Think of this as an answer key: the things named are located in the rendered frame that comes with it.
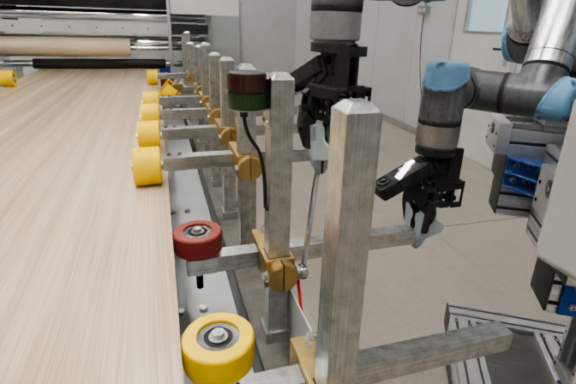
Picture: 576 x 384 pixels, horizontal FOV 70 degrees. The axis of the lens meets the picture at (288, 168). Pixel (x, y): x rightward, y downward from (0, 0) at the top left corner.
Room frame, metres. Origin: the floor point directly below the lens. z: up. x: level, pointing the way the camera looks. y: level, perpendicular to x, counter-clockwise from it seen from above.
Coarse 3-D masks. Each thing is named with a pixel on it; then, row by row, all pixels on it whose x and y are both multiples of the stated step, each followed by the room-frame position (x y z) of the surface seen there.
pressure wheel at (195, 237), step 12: (180, 228) 0.61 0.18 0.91; (192, 228) 0.61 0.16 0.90; (204, 228) 0.62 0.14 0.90; (216, 228) 0.61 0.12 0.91; (180, 240) 0.57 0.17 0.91; (192, 240) 0.57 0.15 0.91; (204, 240) 0.57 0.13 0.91; (216, 240) 0.58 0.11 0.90; (180, 252) 0.57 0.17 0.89; (192, 252) 0.56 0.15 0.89; (204, 252) 0.57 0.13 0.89; (216, 252) 0.58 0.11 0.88
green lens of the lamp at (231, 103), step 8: (232, 96) 0.56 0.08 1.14; (240, 96) 0.56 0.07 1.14; (248, 96) 0.56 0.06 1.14; (256, 96) 0.56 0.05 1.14; (264, 96) 0.57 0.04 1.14; (232, 104) 0.57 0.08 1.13; (240, 104) 0.56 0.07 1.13; (248, 104) 0.56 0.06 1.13; (256, 104) 0.56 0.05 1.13; (264, 104) 0.57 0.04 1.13
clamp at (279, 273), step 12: (252, 240) 0.67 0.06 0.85; (264, 252) 0.60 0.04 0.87; (264, 264) 0.58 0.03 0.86; (276, 264) 0.57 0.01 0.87; (288, 264) 0.57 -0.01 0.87; (264, 276) 0.56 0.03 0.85; (276, 276) 0.56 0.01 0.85; (288, 276) 0.56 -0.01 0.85; (276, 288) 0.56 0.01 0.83; (288, 288) 0.56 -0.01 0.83
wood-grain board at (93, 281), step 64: (0, 128) 1.24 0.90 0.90; (64, 128) 1.26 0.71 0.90; (128, 128) 1.29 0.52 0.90; (0, 192) 0.75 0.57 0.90; (64, 192) 0.76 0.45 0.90; (128, 192) 0.77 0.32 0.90; (0, 256) 0.52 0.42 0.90; (64, 256) 0.52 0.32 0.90; (128, 256) 0.53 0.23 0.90; (0, 320) 0.39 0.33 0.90; (64, 320) 0.39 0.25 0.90; (128, 320) 0.39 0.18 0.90
